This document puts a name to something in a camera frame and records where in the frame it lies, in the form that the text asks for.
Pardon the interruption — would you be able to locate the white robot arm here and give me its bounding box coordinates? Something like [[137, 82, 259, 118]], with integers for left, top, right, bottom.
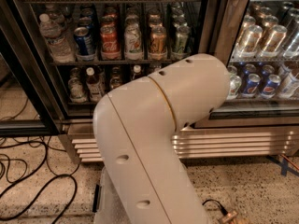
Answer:
[[93, 54, 230, 224]]

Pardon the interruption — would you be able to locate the dark drink bottle white cap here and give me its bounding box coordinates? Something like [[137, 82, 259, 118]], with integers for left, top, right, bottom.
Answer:
[[131, 64, 143, 80]]

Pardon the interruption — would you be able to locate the amber glass bottle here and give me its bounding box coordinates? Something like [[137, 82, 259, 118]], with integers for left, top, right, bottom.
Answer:
[[109, 77, 123, 90]]

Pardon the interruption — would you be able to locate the brown tea bottle white cap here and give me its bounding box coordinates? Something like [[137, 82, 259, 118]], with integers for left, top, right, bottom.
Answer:
[[86, 67, 106, 102]]

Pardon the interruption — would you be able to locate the clear glass jar bottle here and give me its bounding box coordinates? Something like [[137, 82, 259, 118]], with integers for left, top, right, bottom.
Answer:
[[68, 77, 88, 104]]

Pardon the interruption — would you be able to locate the white green can right fridge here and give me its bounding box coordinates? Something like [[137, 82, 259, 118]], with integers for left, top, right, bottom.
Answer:
[[227, 75, 242, 100]]

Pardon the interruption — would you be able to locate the blue pepsi can right fridge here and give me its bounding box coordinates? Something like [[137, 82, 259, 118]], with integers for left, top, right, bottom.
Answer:
[[241, 74, 261, 97]]

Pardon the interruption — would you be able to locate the stainless steel fridge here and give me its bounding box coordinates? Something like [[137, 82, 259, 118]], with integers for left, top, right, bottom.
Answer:
[[13, 0, 299, 163]]

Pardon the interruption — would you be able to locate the large clear water bottle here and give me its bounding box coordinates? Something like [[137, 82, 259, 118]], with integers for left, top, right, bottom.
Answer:
[[39, 14, 75, 63]]

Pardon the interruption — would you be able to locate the silver gold can right fridge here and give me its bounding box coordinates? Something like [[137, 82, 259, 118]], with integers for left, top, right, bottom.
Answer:
[[235, 25, 263, 58]]

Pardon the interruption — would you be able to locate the open glass fridge door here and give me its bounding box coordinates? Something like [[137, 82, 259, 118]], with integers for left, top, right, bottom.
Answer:
[[0, 0, 61, 137]]

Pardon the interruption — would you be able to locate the closed glass fridge door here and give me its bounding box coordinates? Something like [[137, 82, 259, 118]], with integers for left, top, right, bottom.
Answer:
[[193, 0, 299, 129]]

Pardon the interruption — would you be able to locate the orange brown soda can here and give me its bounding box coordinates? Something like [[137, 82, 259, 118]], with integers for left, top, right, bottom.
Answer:
[[149, 26, 167, 60]]

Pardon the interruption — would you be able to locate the white green soda can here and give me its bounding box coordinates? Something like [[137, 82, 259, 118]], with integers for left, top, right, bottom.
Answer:
[[124, 24, 143, 60]]

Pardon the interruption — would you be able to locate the red coca cola can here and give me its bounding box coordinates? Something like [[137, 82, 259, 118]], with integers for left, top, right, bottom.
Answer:
[[100, 26, 121, 60]]

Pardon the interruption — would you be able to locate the blue pepsi can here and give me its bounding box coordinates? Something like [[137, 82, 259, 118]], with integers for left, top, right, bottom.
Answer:
[[74, 27, 96, 61], [260, 75, 281, 98]]

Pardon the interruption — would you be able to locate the clear plastic storage bin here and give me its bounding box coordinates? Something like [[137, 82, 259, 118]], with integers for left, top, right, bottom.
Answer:
[[93, 168, 127, 224]]

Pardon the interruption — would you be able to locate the copper metal fitting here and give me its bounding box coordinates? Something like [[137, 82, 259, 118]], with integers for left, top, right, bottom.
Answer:
[[218, 211, 249, 224]]

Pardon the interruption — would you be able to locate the blue tape on floor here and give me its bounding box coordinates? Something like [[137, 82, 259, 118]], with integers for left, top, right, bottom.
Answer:
[[267, 156, 299, 177]]

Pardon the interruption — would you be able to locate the black cable with plug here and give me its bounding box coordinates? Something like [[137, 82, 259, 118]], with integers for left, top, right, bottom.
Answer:
[[202, 199, 229, 217]]

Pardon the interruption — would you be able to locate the black floor cable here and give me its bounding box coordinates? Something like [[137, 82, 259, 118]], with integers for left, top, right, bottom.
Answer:
[[0, 136, 78, 224]]

